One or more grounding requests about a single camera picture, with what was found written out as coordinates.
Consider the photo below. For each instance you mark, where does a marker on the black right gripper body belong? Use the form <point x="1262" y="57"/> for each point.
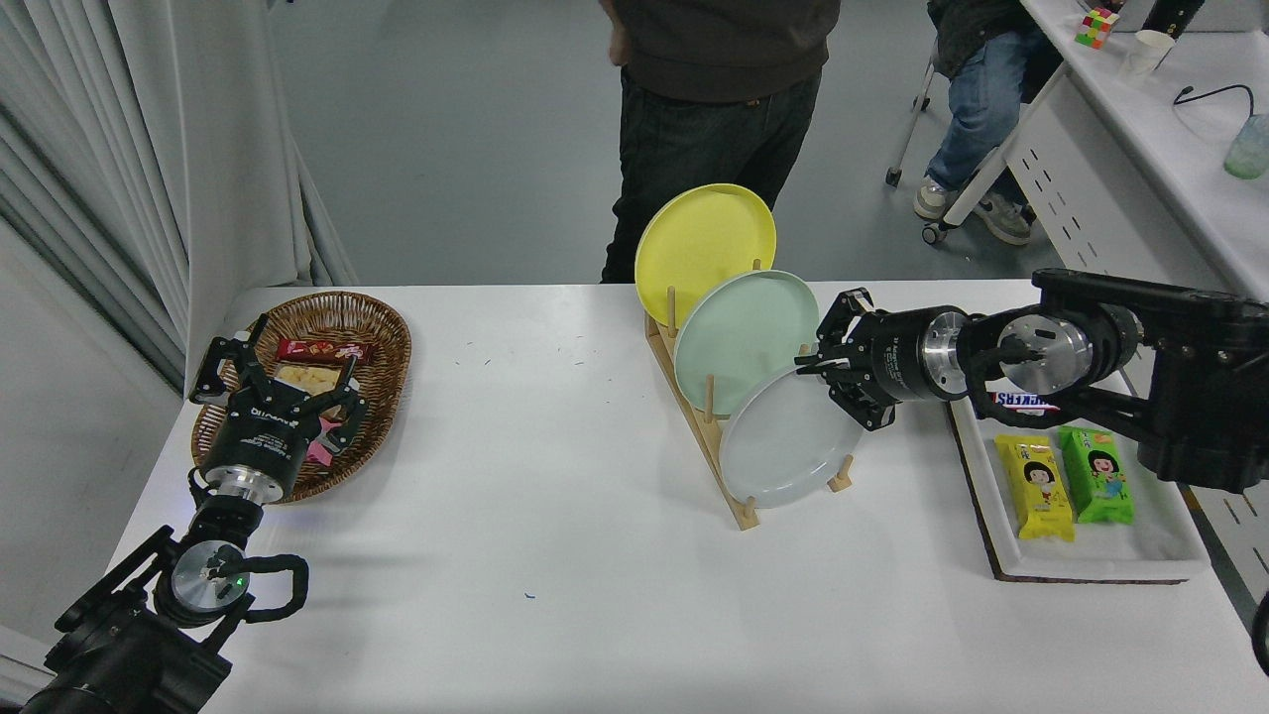
<point x="900" y="357"/>

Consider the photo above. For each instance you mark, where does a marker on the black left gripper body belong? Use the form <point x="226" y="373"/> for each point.
<point x="260" y="436"/>

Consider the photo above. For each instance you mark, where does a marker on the grey plate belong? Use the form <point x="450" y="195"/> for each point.
<point x="783" y="446"/>

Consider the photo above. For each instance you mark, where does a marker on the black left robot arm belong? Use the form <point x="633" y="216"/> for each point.
<point x="119" y="654"/>

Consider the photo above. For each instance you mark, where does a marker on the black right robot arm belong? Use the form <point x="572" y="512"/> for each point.
<point x="1200" y="397"/>

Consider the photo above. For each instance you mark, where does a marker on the mint green plate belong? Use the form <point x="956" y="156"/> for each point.
<point x="744" y="337"/>

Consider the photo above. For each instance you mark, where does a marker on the yellow plate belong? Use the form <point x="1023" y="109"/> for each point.
<point x="704" y="243"/>

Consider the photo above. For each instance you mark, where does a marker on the wooden plate rack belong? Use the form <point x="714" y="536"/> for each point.
<point x="739" y="516"/>

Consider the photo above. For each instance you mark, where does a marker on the pale yellow snack pack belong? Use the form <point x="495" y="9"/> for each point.
<point x="302" y="379"/>

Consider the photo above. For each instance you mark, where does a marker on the pink snack wrapper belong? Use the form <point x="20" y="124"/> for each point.
<point x="319" y="453"/>

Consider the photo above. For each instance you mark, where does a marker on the red snack bar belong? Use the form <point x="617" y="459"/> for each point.
<point x="317" y="349"/>

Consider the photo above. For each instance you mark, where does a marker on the brown wicker basket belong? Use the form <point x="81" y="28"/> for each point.
<point x="387" y="337"/>

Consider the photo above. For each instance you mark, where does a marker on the brown Snickers bar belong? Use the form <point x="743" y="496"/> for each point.
<point x="1026" y="401"/>

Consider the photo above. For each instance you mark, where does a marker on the yellow snack bar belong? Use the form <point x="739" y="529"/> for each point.
<point x="1041" y="496"/>

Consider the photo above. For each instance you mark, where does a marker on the white chair leg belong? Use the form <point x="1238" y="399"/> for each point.
<point x="910" y="134"/>

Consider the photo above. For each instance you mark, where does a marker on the grey curtain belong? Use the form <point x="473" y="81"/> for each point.
<point x="149" y="149"/>

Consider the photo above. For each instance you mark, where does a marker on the person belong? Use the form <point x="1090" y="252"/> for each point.
<point x="714" y="139"/>
<point x="981" y="99"/>

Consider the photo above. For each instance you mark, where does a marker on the green snack bar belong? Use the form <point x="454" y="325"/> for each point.
<point x="1095" y="481"/>

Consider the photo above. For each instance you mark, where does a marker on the white perforated desk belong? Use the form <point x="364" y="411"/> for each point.
<point x="1140" y="228"/>

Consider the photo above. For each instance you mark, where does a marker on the white rectangular tray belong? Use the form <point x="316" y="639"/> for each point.
<point x="1150" y="535"/>

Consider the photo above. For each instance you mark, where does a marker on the colourful puzzle cube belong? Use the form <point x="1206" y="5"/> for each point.
<point x="1097" y="28"/>

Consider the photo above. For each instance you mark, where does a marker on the white paper cup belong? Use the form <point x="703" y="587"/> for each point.
<point x="1145" y="55"/>

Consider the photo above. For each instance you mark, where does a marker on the green translucent cup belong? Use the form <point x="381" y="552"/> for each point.
<point x="1249" y="149"/>

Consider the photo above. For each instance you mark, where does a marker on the black object on desk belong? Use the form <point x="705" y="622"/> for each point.
<point x="1175" y="15"/>

